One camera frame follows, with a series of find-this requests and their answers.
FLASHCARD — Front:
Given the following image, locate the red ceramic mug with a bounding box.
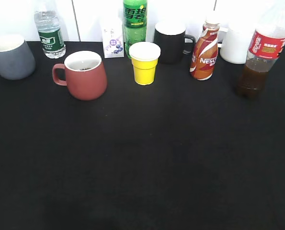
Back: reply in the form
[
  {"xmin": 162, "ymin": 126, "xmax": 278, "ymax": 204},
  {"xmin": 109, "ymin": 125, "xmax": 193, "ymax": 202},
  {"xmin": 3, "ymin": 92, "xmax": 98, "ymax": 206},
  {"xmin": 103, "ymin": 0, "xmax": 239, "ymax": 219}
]
[{"xmin": 52, "ymin": 50, "xmax": 107, "ymax": 101}]

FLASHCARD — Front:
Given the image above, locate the cola bottle red label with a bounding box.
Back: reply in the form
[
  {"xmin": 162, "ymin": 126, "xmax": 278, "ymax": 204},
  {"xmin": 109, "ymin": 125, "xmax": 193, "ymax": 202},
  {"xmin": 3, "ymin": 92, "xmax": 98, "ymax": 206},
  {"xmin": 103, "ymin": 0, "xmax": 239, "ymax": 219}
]
[{"xmin": 236, "ymin": 0, "xmax": 285, "ymax": 98}]

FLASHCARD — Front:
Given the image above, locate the yellow paper cup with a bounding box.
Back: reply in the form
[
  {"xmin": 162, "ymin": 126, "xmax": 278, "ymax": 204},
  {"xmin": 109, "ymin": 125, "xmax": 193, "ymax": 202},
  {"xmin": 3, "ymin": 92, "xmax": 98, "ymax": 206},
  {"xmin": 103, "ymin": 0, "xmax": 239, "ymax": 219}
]
[{"xmin": 129, "ymin": 42, "xmax": 161, "ymax": 85}]

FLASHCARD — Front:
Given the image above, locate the green Sprite bottle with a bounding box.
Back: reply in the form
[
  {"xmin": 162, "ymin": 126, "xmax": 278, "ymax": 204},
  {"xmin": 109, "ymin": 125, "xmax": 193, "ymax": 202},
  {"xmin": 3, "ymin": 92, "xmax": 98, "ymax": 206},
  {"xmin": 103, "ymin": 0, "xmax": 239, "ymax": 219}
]
[{"xmin": 123, "ymin": 0, "xmax": 148, "ymax": 59}]

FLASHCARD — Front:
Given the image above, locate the Nescafe coffee bottle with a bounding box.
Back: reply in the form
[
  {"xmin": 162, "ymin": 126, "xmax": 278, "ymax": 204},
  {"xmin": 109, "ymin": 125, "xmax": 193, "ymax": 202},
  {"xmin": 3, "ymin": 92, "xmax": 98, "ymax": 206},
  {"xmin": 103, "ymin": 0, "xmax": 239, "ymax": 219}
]
[{"xmin": 190, "ymin": 13, "xmax": 220, "ymax": 81}]

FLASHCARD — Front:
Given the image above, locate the black ceramic mug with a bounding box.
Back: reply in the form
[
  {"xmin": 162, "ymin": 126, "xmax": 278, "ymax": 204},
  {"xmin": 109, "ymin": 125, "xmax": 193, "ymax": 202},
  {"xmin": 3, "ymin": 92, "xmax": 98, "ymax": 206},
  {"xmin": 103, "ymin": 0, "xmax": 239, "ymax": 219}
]
[{"xmin": 153, "ymin": 20, "xmax": 196, "ymax": 64}]

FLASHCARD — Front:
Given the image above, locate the white blueberry milk carton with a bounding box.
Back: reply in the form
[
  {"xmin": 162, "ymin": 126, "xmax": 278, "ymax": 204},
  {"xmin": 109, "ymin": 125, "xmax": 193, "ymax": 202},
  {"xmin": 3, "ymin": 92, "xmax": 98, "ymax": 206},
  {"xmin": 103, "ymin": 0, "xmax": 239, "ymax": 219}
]
[{"xmin": 100, "ymin": 17, "xmax": 125, "ymax": 58}]

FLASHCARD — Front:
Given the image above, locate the white ceramic mug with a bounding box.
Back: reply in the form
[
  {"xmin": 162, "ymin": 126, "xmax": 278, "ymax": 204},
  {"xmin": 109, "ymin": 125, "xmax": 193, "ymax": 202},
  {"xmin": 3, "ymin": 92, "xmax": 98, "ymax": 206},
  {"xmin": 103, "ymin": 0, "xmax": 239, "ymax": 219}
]
[{"xmin": 218, "ymin": 22, "xmax": 254, "ymax": 64}]

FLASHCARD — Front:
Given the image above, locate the water bottle green label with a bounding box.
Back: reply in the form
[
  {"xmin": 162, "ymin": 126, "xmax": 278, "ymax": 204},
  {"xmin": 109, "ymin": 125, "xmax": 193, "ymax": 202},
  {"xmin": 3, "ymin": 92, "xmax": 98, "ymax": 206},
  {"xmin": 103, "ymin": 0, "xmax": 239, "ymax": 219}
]
[{"xmin": 34, "ymin": 0, "xmax": 66, "ymax": 59}]

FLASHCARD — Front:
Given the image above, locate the grey ceramic mug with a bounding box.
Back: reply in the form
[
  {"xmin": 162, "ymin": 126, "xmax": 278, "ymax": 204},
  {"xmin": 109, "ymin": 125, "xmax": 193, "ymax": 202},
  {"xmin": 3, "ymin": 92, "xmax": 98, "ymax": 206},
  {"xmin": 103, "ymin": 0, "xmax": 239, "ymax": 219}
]
[{"xmin": 0, "ymin": 34, "xmax": 36, "ymax": 81}]

